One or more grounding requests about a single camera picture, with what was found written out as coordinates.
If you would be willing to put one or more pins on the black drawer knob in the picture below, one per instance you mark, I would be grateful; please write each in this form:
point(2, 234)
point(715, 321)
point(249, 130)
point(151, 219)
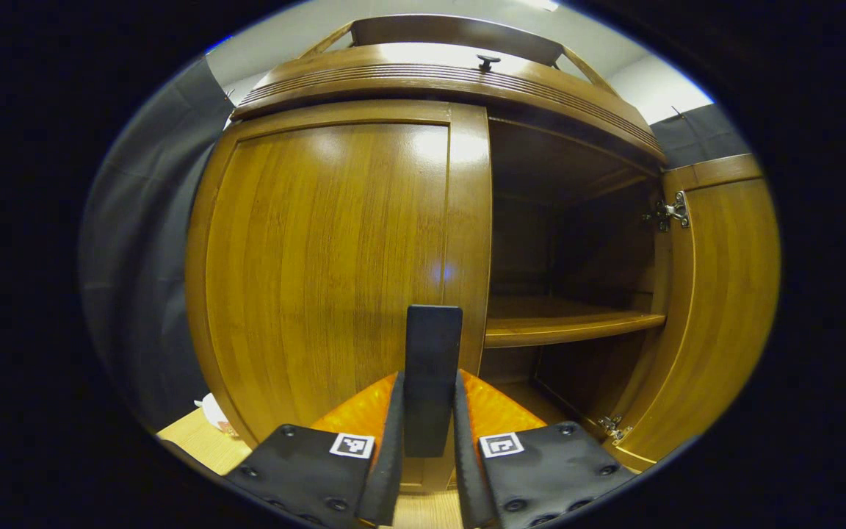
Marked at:
point(488, 62)

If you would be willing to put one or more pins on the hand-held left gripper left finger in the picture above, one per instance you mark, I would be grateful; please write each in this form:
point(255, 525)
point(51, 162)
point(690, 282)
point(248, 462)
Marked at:
point(388, 455)

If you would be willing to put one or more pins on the small white object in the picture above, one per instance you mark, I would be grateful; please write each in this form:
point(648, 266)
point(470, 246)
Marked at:
point(211, 413)

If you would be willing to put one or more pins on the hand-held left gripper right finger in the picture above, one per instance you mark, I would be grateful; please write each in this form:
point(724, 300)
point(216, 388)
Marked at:
point(468, 455)

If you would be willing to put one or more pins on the wooden shoe cabinet door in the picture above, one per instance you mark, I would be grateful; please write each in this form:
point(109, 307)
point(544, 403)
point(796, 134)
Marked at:
point(731, 294)
point(320, 257)

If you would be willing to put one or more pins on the metal door hinge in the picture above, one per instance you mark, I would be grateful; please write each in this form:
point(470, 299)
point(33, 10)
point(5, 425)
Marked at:
point(614, 428)
point(671, 213)

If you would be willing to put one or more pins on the wooden double-door shoe cabinet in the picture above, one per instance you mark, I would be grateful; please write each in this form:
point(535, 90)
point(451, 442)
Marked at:
point(430, 73)

